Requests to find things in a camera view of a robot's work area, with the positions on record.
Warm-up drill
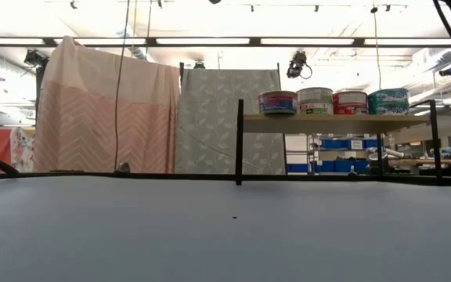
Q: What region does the salmon can with gold lid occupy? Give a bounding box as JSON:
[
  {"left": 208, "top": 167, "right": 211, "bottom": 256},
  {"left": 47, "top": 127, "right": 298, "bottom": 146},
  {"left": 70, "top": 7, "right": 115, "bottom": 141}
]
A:
[{"left": 258, "top": 90, "right": 299, "bottom": 116}]

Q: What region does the red label seafood can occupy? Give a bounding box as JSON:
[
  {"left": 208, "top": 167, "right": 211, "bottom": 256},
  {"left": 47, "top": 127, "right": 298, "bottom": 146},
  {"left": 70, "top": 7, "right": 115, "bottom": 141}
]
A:
[
  {"left": 333, "top": 103, "right": 369, "bottom": 116},
  {"left": 332, "top": 90, "right": 369, "bottom": 106}
]

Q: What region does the teal label tuna can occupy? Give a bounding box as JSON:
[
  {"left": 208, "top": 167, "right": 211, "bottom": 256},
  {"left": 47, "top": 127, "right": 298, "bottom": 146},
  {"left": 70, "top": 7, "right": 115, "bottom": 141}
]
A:
[
  {"left": 368, "top": 102, "right": 410, "bottom": 116},
  {"left": 367, "top": 88, "right": 410, "bottom": 105}
]

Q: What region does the wooden shelf with black legs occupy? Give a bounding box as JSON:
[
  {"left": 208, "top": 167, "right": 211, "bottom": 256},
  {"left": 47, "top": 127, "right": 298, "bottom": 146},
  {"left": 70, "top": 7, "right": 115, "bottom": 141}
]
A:
[{"left": 235, "top": 98, "right": 442, "bottom": 187}]

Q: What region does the green leaf pattern cloth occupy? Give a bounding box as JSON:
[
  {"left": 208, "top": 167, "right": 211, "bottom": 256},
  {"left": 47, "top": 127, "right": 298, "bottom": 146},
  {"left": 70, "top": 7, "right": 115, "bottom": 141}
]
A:
[{"left": 175, "top": 68, "right": 286, "bottom": 175}]

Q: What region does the white storage rack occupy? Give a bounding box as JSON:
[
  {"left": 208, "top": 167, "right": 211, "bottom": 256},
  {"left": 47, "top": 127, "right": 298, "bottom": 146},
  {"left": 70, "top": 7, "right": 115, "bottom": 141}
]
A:
[{"left": 283, "top": 132, "right": 381, "bottom": 176}]

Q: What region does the blue table mat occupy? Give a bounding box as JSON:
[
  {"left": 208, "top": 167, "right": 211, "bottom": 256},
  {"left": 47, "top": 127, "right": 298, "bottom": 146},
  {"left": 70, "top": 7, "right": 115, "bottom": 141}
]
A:
[{"left": 0, "top": 175, "right": 451, "bottom": 282}]

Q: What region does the pink chevron cloth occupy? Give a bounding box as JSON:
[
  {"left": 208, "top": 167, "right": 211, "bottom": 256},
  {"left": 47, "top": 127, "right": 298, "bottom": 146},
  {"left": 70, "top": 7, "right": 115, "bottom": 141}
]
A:
[{"left": 33, "top": 36, "right": 182, "bottom": 175}]

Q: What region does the wooden workbench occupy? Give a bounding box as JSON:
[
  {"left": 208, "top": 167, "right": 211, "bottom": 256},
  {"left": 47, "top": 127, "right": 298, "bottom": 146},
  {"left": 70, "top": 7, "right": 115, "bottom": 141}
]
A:
[{"left": 385, "top": 157, "right": 451, "bottom": 168}]

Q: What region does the floral pattern cloth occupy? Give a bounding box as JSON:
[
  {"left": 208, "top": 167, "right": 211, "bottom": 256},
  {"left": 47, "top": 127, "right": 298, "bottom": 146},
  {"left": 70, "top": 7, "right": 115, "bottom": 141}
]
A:
[{"left": 9, "top": 127, "right": 38, "bottom": 173}]

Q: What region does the black tripod light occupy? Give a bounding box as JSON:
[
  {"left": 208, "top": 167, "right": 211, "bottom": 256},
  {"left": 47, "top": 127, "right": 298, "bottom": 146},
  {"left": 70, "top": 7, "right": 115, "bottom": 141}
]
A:
[{"left": 23, "top": 49, "right": 50, "bottom": 126}]

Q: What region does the black table frame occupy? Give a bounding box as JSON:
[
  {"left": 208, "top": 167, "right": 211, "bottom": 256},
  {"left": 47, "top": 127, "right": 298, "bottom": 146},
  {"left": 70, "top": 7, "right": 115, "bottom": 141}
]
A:
[{"left": 0, "top": 169, "right": 451, "bottom": 187}]

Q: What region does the black rig frame beam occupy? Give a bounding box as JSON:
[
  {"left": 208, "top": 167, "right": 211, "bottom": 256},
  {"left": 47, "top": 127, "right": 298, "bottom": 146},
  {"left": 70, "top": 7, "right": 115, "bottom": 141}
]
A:
[{"left": 0, "top": 36, "right": 451, "bottom": 49}]

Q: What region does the black rig camera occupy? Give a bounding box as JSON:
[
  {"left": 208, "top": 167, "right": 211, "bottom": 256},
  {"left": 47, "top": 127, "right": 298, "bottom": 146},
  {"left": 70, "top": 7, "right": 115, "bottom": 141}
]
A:
[{"left": 286, "top": 49, "right": 313, "bottom": 81}]

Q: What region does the yellow cord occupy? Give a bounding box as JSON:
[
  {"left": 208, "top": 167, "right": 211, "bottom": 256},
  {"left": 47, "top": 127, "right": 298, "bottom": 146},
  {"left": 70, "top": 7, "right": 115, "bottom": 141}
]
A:
[{"left": 370, "top": 5, "right": 385, "bottom": 91}]

